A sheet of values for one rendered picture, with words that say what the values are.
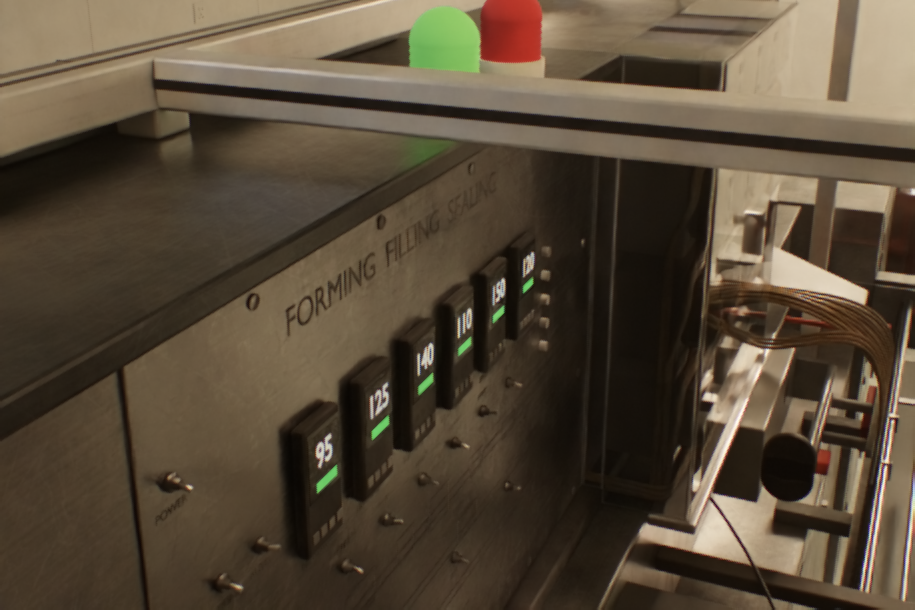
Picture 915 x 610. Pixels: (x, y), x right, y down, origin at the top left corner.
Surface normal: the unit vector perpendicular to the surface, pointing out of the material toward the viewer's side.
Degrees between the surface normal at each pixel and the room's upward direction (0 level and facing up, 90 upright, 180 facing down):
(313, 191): 0
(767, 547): 0
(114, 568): 90
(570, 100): 90
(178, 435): 90
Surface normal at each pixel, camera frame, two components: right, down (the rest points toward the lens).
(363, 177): 0.00, -0.94
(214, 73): -0.40, 0.32
